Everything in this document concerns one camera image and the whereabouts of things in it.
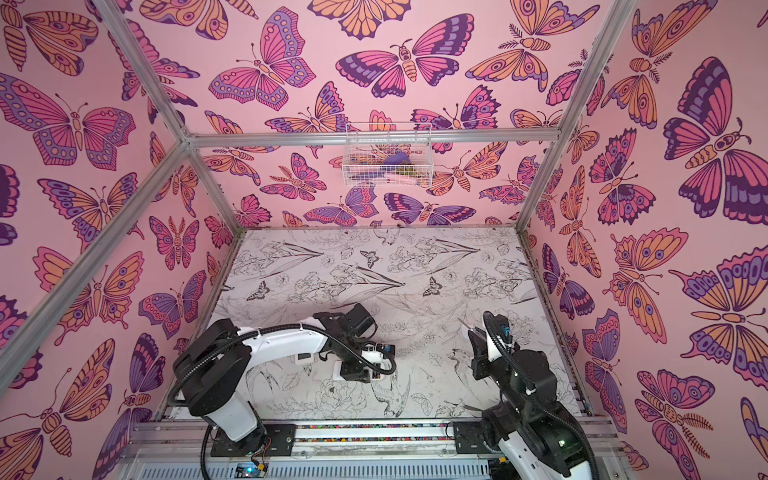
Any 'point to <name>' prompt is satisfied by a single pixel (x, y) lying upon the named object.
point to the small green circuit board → (250, 470)
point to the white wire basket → (388, 155)
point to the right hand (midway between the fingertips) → (476, 327)
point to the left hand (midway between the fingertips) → (370, 364)
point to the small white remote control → (304, 358)
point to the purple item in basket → (398, 158)
